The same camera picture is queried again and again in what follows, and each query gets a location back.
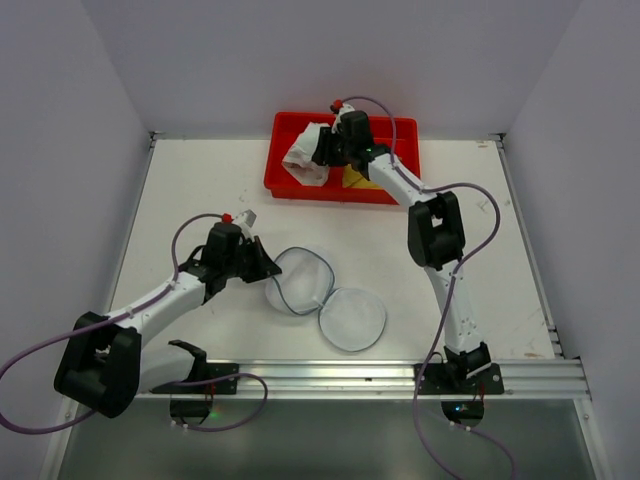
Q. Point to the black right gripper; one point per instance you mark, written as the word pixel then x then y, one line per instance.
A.
pixel 322 150

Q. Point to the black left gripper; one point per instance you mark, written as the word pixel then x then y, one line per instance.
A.
pixel 255 260

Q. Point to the white bra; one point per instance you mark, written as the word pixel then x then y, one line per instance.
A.
pixel 298 159

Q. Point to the yellow bra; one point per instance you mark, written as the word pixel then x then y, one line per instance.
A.
pixel 352 179

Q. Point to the white mesh laundry bag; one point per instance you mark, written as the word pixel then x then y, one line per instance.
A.
pixel 352 320

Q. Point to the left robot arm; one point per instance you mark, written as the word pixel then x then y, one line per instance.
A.
pixel 104 365

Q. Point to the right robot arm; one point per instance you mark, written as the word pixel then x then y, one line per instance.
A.
pixel 435 240

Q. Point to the red plastic tray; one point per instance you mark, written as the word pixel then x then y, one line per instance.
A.
pixel 286 128

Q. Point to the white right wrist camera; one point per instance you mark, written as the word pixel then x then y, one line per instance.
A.
pixel 339 108

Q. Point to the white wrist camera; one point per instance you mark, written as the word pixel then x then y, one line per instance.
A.
pixel 339 108
pixel 245 220

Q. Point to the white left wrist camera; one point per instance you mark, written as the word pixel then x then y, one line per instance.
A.
pixel 245 220

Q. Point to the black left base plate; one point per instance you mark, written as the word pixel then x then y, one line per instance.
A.
pixel 220 377

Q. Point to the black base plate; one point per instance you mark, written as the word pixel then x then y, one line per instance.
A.
pixel 440 379
pixel 220 377

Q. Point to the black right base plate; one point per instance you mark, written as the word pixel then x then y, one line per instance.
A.
pixel 440 379

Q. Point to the aluminium frame rail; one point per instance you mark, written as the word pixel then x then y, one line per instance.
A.
pixel 369 379

